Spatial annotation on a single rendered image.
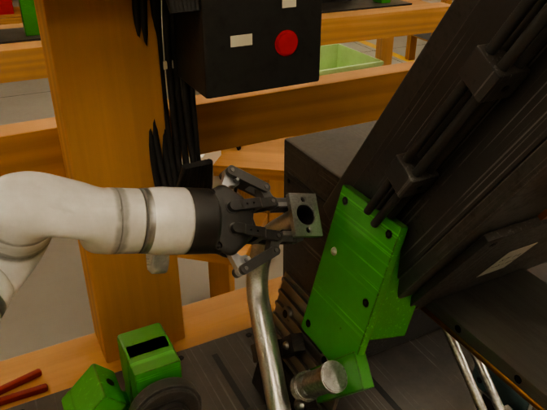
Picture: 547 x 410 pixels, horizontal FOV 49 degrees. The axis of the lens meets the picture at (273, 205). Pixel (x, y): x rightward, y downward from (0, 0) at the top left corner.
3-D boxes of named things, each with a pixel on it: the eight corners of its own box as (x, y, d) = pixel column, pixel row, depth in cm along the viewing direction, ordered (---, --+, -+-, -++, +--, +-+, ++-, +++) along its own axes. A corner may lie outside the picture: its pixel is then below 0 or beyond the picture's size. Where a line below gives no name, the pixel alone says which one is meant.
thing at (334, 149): (475, 317, 109) (510, 144, 93) (333, 373, 97) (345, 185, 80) (410, 266, 123) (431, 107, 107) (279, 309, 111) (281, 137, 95)
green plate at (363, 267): (399, 374, 76) (455, 226, 68) (346, 384, 72) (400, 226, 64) (348, 322, 85) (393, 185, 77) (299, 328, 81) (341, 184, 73)
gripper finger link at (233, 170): (226, 170, 70) (267, 197, 72) (232, 159, 71) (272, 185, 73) (216, 178, 73) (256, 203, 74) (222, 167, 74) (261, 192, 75)
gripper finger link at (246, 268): (229, 272, 69) (263, 245, 73) (238, 284, 70) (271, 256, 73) (239, 266, 67) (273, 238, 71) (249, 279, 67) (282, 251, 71)
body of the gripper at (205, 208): (193, 249, 62) (271, 247, 67) (185, 172, 65) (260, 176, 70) (168, 265, 69) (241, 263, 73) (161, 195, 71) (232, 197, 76)
